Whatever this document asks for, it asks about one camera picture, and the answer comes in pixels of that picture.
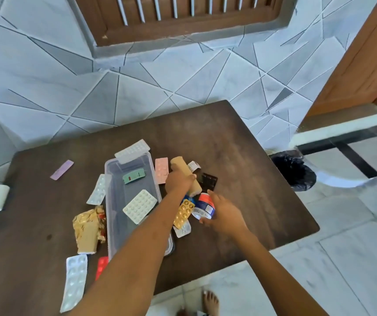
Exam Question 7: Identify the white many-pill blister pack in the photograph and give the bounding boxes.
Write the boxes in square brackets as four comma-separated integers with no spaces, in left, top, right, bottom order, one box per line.
[114,139,151,164]

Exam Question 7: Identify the white jar red blue label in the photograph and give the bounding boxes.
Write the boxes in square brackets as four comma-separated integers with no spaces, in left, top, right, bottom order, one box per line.
[191,192,216,220]

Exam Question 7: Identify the person's left forearm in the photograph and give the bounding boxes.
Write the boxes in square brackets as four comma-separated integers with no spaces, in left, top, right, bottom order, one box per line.
[66,190,192,316]

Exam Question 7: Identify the orange gold blister pack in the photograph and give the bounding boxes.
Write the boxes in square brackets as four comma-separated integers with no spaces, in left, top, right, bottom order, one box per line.
[173,199,196,230]

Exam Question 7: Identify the brown wooden louvred window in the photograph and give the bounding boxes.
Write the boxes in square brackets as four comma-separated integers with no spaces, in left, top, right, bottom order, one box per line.
[73,0,291,47]

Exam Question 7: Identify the pink blister pack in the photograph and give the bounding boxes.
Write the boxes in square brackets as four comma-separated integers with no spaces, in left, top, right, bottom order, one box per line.
[155,157,169,185]

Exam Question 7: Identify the person's left hand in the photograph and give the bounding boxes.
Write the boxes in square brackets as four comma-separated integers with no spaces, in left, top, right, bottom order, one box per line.
[164,167,197,196]

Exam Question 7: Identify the narrow silver blister pack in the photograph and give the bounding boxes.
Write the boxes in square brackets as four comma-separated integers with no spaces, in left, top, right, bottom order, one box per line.
[86,174,107,206]

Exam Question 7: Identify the person's right forearm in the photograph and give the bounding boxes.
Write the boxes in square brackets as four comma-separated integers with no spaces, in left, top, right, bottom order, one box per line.
[233,228,331,316]

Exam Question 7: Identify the brown wooden door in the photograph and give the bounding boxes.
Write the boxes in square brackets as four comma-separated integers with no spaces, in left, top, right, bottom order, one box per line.
[305,0,377,117]

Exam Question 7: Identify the person's right hand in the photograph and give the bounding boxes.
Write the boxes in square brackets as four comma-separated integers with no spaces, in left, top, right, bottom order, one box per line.
[198,190,250,241]

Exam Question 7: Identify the person's right foot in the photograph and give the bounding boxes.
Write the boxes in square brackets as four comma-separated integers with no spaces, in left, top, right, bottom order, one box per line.
[201,290,220,316]

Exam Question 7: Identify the lilac strip sachet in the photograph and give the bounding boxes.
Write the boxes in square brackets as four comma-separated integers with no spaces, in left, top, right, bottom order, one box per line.
[50,159,74,181]

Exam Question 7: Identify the red blister pack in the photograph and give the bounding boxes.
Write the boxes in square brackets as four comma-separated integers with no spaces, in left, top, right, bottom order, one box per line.
[95,256,109,281]

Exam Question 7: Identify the black blister pack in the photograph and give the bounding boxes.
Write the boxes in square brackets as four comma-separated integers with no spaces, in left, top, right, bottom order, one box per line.
[198,172,219,193]

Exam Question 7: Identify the square white blister pack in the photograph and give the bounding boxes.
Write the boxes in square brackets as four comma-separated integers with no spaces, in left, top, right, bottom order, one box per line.
[122,189,159,225]

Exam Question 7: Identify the clear plastic storage box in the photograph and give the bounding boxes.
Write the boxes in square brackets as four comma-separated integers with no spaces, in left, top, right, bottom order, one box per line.
[104,151,176,262]

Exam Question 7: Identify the gold foil wrapper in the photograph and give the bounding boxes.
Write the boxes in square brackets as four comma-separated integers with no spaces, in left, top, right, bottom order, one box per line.
[72,205,107,246]

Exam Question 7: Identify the tan bandage roll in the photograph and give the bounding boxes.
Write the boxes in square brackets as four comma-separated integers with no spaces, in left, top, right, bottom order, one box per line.
[77,221,99,255]
[170,156,203,197]

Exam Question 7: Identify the long silver blister pack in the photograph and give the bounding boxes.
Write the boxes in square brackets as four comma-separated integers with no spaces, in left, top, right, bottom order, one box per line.
[59,254,88,314]

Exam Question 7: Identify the small green blister pack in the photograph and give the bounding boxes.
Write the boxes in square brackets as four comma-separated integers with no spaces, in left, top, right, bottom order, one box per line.
[122,168,146,185]

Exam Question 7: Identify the black trash bag bin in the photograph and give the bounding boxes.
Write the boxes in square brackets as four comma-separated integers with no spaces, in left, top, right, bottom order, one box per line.
[269,149,317,192]

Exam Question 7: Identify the dark brown wooden table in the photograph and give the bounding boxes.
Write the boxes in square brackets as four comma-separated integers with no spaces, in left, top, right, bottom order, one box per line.
[0,99,320,316]

